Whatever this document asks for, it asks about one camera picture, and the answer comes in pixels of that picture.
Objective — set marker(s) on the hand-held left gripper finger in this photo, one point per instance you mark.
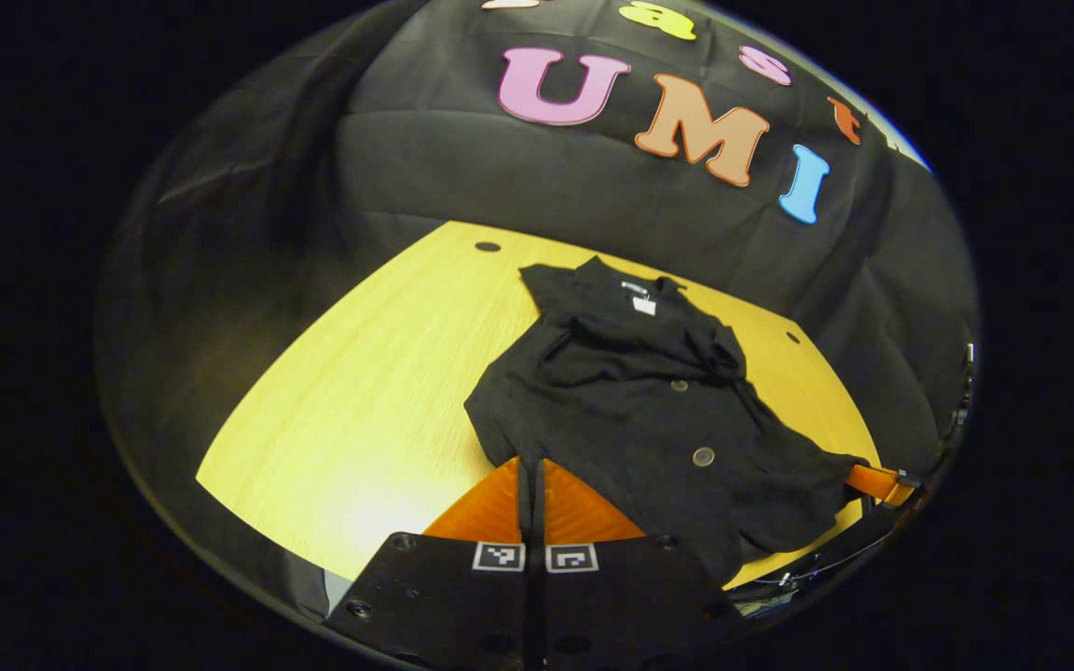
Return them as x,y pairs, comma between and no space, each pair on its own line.
526,503
539,503

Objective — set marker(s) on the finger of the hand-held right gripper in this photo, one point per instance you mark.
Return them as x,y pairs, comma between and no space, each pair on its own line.
873,483

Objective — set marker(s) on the black buttoned jacket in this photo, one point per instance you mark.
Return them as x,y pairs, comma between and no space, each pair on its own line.
630,419

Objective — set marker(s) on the black backdrop cloth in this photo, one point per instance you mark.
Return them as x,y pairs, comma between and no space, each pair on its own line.
462,177

